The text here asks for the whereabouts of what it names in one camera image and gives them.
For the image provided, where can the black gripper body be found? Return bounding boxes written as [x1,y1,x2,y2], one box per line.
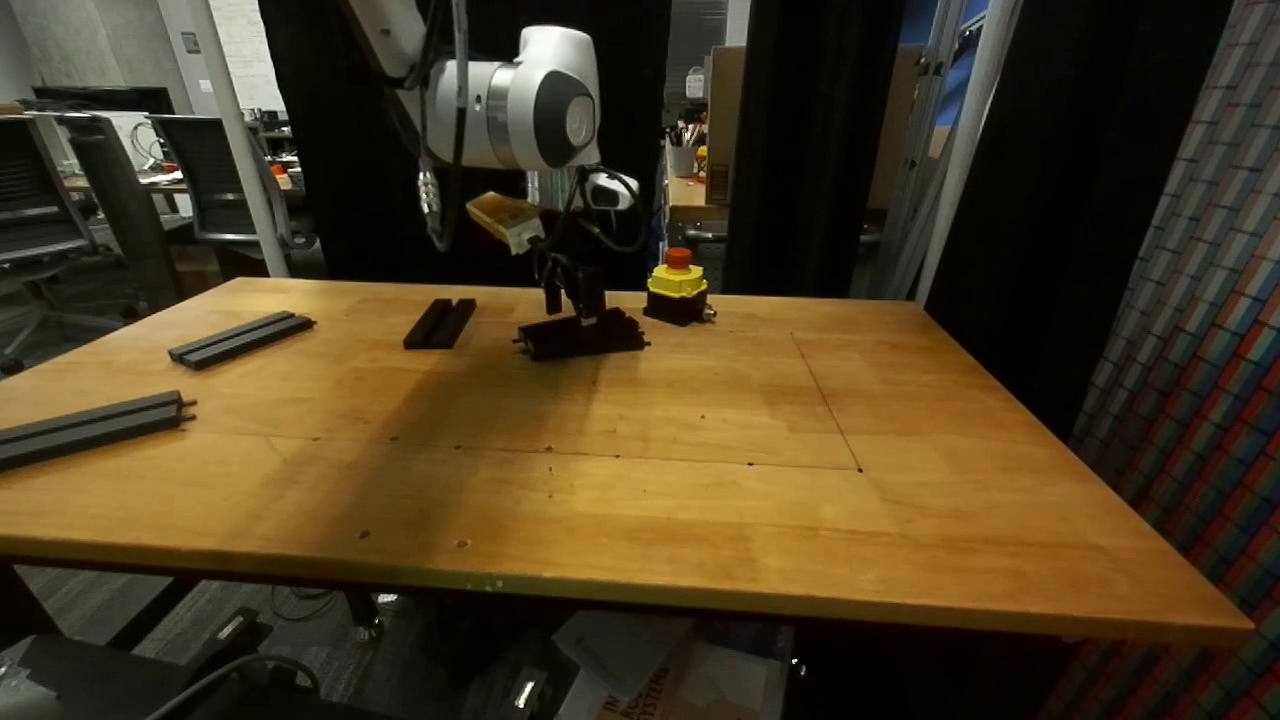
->
[533,207,611,283]

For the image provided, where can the yellow red emergency stop button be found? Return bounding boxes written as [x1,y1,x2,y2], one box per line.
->
[643,245,716,327]

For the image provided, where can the cardboard box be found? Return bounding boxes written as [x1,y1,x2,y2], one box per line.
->
[700,43,757,211]

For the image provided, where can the narrow black curtain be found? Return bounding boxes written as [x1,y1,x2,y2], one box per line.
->
[723,0,926,305]

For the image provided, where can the black office chair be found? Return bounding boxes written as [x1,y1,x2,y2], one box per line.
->
[148,112,271,249]

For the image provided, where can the colourful patterned backdrop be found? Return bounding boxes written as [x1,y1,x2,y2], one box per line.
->
[1038,0,1280,720]

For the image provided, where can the white support post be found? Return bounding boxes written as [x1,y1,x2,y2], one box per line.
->
[155,0,293,279]

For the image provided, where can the white frame post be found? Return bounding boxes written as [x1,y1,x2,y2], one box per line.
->
[866,0,1032,313]

